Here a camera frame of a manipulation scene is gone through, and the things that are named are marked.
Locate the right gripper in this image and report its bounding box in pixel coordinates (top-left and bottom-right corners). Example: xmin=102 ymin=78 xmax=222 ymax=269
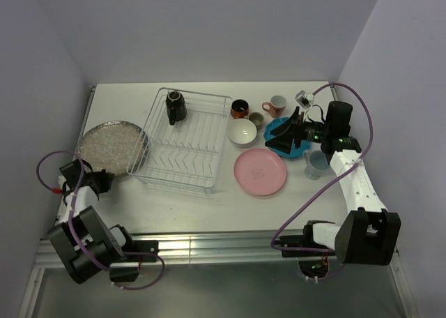
xmin=265 ymin=106 xmax=331 ymax=154

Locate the blue polka dot plate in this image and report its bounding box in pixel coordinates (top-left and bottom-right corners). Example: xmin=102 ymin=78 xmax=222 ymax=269
xmin=263 ymin=117 xmax=312 ymax=159

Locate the pink mug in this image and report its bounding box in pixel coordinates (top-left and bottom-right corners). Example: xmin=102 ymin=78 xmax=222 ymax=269
xmin=262 ymin=95 xmax=287 ymax=119

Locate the small olive green cup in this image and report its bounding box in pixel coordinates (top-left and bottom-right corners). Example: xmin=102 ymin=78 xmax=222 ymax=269
xmin=248 ymin=112 xmax=264 ymax=130

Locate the speckled grey plate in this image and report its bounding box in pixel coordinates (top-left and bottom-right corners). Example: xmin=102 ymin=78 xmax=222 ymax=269
xmin=77 ymin=121 xmax=148 ymax=177

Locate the black mug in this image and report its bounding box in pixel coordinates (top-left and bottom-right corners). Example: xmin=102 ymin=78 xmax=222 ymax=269
xmin=166 ymin=91 xmax=187 ymax=126

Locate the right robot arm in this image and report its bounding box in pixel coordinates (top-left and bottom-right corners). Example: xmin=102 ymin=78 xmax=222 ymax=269
xmin=265 ymin=101 xmax=401 ymax=266

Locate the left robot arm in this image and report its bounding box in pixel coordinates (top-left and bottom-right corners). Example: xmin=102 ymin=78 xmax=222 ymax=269
xmin=48 ymin=160 xmax=136 ymax=284

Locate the light blue footed cup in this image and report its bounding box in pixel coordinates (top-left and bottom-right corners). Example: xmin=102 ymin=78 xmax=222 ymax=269
xmin=303 ymin=150 xmax=330 ymax=180

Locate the white bowl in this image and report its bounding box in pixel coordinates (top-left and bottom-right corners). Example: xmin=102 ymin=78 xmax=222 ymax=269
xmin=226 ymin=119 xmax=257 ymax=147

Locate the pink plate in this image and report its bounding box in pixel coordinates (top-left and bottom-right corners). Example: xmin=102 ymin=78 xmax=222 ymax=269
xmin=233 ymin=148 xmax=287 ymax=196

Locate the black and orange cup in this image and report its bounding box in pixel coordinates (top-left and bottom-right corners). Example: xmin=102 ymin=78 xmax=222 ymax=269
xmin=231 ymin=99 xmax=249 ymax=119

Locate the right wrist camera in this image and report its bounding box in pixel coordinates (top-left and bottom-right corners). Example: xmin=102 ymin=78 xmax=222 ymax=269
xmin=295 ymin=90 xmax=314 ymax=109

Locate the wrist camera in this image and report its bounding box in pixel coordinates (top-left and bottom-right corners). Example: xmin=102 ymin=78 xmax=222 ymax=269
xmin=295 ymin=90 xmax=314 ymax=109
xmin=51 ymin=176 xmax=71 ymax=206

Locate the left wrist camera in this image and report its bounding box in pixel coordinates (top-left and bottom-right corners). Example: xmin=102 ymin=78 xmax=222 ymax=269
xmin=51 ymin=176 xmax=71 ymax=206

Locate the white wire dish rack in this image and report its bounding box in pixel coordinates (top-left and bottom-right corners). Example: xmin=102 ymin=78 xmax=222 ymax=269
xmin=127 ymin=87 xmax=232 ymax=195

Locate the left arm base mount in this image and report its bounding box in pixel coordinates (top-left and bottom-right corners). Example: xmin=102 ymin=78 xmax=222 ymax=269
xmin=109 ymin=240 xmax=159 ymax=283

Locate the aluminium mounting rail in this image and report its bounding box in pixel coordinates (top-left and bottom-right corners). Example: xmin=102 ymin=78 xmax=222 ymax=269
xmin=34 ymin=227 xmax=398 ymax=268

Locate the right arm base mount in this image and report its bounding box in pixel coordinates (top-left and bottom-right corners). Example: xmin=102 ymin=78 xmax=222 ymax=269
xmin=274 ymin=234 xmax=332 ymax=280

